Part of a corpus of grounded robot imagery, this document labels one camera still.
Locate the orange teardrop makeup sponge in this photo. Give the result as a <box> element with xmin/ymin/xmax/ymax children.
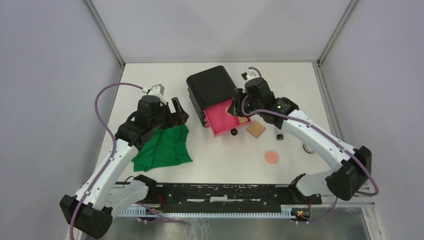
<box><xmin>237</xmin><ymin>116</ymin><xmax>251</xmax><ymax>125</ymax></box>

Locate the pink top drawer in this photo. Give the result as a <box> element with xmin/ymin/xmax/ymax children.
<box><xmin>203</xmin><ymin>99</ymin><xmax>252</xmax><ymax>137</ymax></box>

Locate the black drawer organizer box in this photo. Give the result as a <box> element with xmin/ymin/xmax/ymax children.
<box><xmin>186</xmin><ymin>65</ymin><xmax>236</xmax><ymax>128</ymax></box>

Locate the tan teardrop makeup sponge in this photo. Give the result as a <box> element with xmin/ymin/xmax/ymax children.
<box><xmin>226</xmin><ymin>106</ymin><xmax>234</xmax><ymax>116</ymax></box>

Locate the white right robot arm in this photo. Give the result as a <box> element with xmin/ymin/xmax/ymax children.
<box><xmin>228</xmin><ymin>77</ymin><xmax>372</xmax><ymax>204</ymax></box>

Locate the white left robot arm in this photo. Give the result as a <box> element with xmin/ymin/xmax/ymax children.
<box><xmin>59</xmin><ymin>95</ymin><xmax>189</xmax><ymax>240</ymax></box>

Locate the tan square makeup sponge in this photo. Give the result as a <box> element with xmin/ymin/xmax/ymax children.
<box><xmin>246</xmin><ymin>120</ymin><xmax>266</xmax><ymax>139</ymax></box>

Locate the pink round makeup puff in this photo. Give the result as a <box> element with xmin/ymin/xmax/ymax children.
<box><xmin>264</xmin><ymin>151</ymin><xmax>279</xmax><ymax>165</ymax></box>

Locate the green cloth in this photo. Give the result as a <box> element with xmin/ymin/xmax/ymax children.
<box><xmin>131</xmin><ymin>124</ymin><xmax>193</xmax><ymax>172</ymax></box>

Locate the round blue compact jar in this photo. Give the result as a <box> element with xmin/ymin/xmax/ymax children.
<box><xmin>302</xmin><ymin>144</ymin><xmax>315</xmax><ymax>154</ymax></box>

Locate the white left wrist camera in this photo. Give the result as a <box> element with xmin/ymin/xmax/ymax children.
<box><xmin>142</xmin><ymin>84</ymin><xmax>166</xmax><ymax>103</ymax></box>

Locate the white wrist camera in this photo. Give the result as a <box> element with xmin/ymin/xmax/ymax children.
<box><xmin>142</xmin><ymin>84</ymin><xmax>166</xmax><ymax>103</ymax></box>
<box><xmin>241</xmin><ymin>66</ymin><xmax>262</xmax><ymax>82</ymax></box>

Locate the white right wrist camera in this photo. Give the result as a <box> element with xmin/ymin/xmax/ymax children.
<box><xmin>241</xmin><ymin>66</ymin><xmax>262</xmax><ymax>82</ymax></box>

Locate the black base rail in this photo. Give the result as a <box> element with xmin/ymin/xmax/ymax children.
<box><xmin>141</xmin><ymin>182</ymin><xmax>322</xmax><ymax>214</ymax></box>

